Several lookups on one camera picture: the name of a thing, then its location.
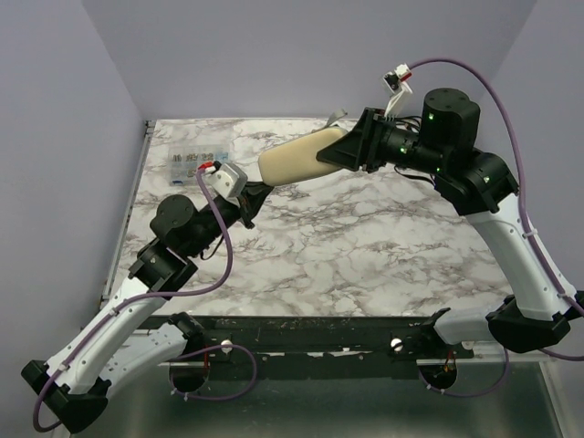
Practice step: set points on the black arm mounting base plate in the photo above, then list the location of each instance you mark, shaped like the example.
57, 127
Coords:
313, 348

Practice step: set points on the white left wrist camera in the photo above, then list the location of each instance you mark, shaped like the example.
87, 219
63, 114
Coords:
224, 178

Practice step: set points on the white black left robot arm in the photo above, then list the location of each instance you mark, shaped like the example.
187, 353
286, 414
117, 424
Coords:
73, 385

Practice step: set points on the clear plastic screw organizer box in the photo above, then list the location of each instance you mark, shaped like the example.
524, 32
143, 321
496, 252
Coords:
184, 161

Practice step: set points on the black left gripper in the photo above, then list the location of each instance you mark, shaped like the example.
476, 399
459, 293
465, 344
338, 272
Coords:
246, 208

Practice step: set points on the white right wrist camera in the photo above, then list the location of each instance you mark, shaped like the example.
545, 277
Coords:
396, 82

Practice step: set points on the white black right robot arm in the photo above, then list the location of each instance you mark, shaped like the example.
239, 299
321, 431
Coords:
482, 189

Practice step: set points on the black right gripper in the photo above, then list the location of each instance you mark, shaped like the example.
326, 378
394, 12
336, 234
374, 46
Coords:
370, 140

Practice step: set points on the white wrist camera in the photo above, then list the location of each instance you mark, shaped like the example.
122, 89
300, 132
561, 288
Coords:
224, 178
396, 82

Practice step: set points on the beige zippered umbrella case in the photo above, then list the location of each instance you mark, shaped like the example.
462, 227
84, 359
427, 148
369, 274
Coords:
296, 161

